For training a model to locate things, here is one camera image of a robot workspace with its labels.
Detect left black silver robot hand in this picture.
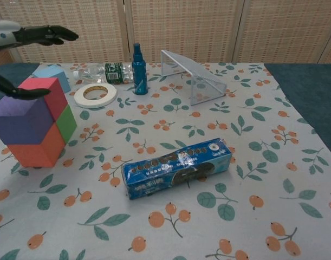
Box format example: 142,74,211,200
0,21,79,100

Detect light blue foam block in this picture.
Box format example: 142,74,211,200
32,66,72,94

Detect red foam cube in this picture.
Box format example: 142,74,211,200
18,77,69,121

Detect purple foam cube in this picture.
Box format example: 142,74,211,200
0,96,58,147

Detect orange foam cube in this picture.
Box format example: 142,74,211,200
7,123,67,169

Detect white tape roll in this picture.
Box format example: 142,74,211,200
74,83,118,109

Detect clear plastic water bottle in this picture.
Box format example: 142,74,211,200
73,62,135,85

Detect green foam cube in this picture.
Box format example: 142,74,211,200
56,104,77,145

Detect blue spray bottle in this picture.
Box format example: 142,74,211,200
131,42,148,96

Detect bamboo folding screen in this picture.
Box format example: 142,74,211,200
0,0,331,66

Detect clear acrylic triangular stand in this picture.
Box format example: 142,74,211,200
160,49,228,106

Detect floral print tablecloth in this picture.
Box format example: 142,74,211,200
0,61,331,260

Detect blue cookie box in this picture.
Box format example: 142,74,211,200
120,138,233,202

